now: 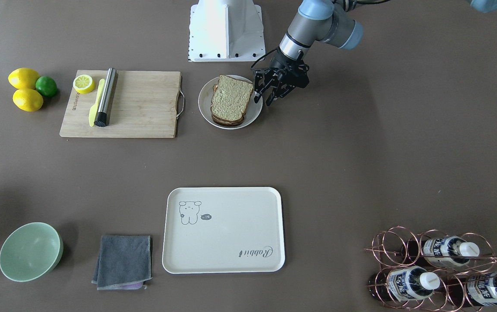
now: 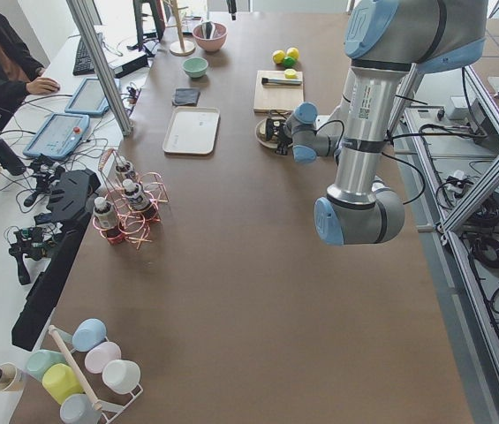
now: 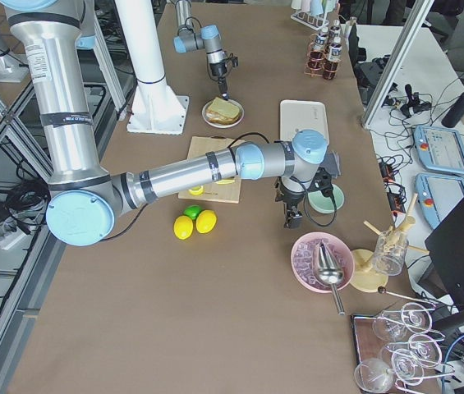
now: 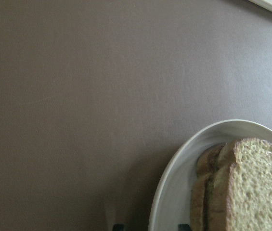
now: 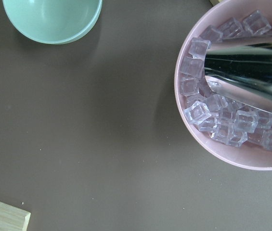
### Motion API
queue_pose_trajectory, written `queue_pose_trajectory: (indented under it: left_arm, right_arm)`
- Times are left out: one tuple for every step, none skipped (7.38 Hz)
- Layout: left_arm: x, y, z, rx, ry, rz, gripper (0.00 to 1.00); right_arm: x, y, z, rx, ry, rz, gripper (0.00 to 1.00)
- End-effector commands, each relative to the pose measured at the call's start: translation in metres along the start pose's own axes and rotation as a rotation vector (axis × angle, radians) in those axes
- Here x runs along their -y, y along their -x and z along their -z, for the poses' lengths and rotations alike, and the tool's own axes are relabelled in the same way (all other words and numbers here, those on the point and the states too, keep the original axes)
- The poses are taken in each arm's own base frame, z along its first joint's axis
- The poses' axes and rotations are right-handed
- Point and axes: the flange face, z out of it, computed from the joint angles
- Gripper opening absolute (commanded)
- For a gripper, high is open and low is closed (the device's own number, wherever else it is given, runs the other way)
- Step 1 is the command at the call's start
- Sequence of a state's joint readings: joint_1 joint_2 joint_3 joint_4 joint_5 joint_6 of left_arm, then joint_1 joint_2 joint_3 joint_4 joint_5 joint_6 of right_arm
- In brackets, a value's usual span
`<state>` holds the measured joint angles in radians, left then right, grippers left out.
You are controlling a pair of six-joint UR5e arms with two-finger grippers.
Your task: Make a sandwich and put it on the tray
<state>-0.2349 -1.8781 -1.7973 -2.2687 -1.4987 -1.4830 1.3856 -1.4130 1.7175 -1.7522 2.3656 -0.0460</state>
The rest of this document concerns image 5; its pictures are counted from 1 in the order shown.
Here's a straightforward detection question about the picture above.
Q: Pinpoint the pink bowl with ice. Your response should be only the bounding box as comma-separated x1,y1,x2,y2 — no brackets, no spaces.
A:
174,0,272,171

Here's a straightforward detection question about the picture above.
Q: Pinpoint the mint green bowl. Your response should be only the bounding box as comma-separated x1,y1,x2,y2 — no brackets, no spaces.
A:
2,0,103,45

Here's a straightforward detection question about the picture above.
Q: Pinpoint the steel ice scoop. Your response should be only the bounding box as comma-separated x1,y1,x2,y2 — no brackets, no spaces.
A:
204,35,272,113

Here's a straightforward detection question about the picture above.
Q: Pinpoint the wooden cutting board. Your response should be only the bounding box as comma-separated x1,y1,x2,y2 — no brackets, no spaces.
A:
0,202,31,231

